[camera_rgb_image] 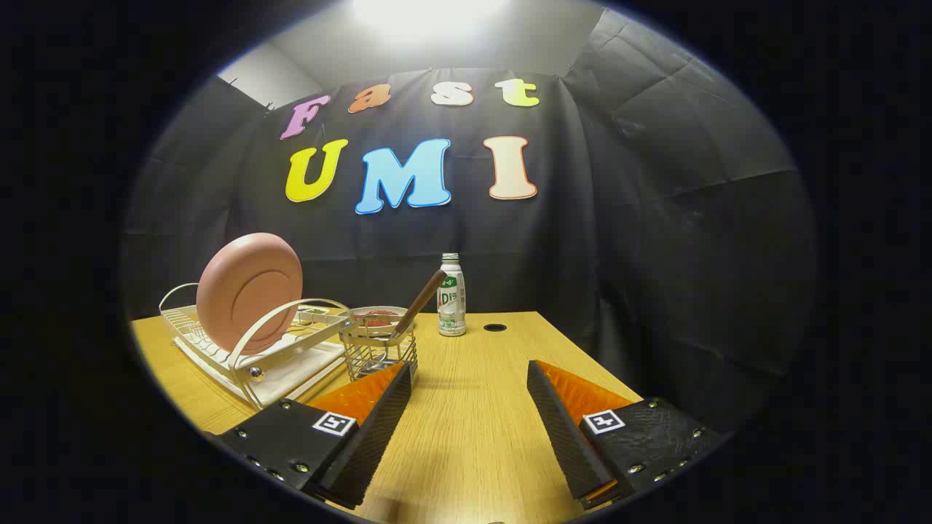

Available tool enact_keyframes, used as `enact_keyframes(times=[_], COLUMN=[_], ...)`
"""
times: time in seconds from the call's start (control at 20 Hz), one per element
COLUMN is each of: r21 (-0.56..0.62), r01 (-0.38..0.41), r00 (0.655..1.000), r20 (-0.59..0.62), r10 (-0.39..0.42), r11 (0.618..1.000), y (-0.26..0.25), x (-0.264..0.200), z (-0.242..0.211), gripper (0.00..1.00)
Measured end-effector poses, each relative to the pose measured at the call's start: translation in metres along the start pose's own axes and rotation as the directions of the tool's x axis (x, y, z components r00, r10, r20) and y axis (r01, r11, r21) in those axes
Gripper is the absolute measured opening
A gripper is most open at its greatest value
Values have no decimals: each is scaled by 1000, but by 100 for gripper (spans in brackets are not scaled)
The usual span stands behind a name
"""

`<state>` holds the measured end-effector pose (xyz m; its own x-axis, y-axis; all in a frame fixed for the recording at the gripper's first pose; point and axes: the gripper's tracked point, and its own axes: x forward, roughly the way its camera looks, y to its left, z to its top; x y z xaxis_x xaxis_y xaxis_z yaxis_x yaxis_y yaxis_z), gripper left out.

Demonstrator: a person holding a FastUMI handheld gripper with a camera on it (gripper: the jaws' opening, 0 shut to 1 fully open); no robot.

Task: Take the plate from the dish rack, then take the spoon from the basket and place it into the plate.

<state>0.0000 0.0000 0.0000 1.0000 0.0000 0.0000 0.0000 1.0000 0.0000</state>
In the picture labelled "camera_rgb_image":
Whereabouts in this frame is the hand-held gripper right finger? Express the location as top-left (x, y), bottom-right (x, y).
top-left (526, 360), bottom-right (729, 510)

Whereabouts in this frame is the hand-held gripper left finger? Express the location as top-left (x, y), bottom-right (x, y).
top-left (218, 362), bottom-right (413, 510)

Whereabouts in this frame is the metal wire basket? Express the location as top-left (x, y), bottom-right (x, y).
top-left (339, 322), bottom-right (419, 383)

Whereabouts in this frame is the white wire dish rack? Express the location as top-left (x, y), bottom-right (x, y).
top-left (159, 282), bottom-right (358, 410)

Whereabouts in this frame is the spoon with brown handle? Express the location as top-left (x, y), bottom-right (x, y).
top-left (390, 269), bottom-right (447, 343)

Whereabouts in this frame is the pink plate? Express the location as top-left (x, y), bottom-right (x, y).
top-left (196, 233), bottom-right (304, 355)

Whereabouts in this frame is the grey round dish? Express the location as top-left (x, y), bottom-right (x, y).
top-left (349, 306), bottom-right (410, 330)

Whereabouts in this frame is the green white drink bottle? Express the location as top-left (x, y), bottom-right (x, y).
top-left (437, 253), bottom-right (467, 338)

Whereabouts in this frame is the black backdrop cloth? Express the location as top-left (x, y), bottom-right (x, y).
top-left (120, 7), bottom-right (820, 437)

